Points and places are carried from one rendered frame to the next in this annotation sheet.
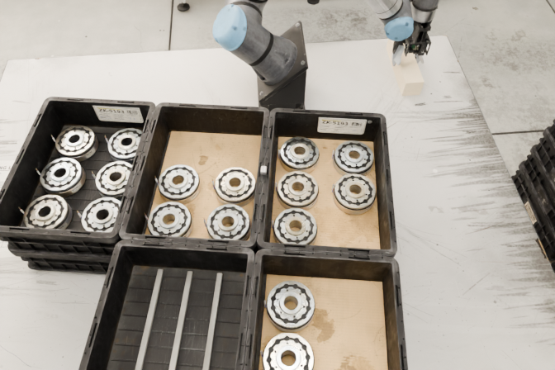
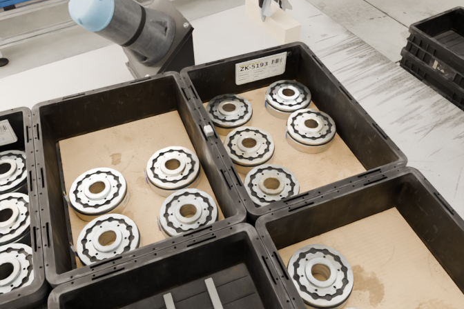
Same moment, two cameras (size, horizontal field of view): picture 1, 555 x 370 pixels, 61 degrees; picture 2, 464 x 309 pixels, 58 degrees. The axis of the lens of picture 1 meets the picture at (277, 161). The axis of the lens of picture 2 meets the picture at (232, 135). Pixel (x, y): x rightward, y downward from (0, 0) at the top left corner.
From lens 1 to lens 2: 44 cm
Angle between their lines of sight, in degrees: 18
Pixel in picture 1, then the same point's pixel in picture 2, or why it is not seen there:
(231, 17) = not seen: outside the picture
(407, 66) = (278, 16)
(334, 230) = (311, 175)
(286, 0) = not seen: hidden behind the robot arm
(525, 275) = not seen: outside the picture
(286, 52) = (163, 20)
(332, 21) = not seen: hidden behind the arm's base
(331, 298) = (355, 249)
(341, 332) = (391, 282)
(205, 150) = (113, 147)
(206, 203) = (144, 204)
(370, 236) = (351, 167)
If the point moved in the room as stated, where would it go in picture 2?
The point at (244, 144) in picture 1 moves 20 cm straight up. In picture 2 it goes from (159, 125) to (145, 50)
